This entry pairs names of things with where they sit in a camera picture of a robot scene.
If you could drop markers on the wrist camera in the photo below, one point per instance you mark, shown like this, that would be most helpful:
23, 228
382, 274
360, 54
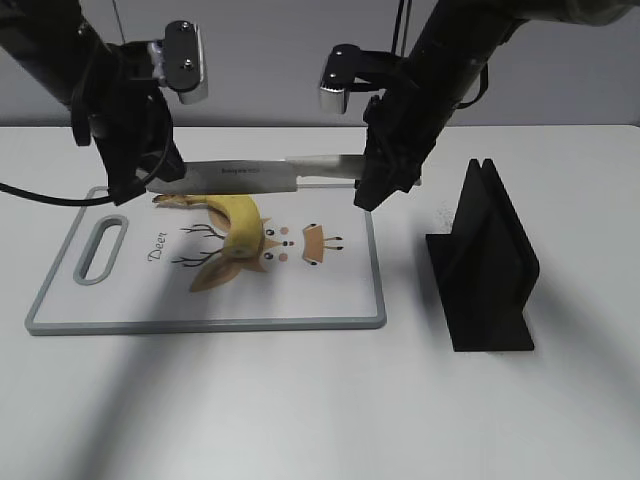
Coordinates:
178, 61
350, 69

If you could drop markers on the white-handled kitchen knife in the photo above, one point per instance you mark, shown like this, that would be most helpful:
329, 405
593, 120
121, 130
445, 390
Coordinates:
236, 176

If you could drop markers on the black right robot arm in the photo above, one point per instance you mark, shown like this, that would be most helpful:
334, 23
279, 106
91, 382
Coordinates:
459, 37

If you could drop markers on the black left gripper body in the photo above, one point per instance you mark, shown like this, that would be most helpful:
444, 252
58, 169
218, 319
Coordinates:
128, 124

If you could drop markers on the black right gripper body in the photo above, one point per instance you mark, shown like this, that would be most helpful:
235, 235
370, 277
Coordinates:
408, 118

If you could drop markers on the white deer cutting board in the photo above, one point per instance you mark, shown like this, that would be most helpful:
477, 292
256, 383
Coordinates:
145, 268

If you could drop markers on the black knife stand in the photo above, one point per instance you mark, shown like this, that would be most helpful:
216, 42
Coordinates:
485, 267

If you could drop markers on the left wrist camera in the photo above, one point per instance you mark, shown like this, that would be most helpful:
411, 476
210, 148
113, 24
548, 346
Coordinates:
178, 61

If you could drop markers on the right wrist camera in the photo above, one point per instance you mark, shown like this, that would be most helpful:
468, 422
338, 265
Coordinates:
350, 69

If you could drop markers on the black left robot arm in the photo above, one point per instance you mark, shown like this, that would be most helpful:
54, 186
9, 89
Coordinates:
111, 92

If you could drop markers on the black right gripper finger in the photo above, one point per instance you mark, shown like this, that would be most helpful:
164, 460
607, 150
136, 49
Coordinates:
376, 184
406, 171

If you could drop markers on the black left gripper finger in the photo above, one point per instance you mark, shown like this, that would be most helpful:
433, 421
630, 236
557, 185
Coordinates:
165, 164
126, 177

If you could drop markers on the yellow banana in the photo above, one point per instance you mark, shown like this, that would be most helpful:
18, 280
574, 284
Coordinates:
244, 234

